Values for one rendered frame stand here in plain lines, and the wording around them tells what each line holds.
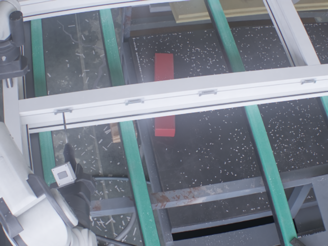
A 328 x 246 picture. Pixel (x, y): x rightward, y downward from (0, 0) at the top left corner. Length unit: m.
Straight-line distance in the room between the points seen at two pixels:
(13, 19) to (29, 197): 0.52
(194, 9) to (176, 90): 0.67
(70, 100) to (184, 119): 0.51
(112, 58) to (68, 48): 1.19
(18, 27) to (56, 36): 1.60
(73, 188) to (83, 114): 0.28
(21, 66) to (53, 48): 1.40
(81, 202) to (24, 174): 0.36
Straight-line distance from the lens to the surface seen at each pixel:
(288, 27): 1.93
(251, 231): 1.93
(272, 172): 1.67
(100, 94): 1.67
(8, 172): 1.10
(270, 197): 1.66
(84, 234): 1.30
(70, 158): 1.57
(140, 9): 2.77
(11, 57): 1.57
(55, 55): 2.99
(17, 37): 1.51
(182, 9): 2.30
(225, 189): 1.67
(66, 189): 1.48
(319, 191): 1.69
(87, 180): 1.48
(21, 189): 1.08
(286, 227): 1.61
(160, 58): 2.15
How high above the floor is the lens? 2.27
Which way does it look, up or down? 55 degrees down
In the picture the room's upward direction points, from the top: 8 degrees clockwise
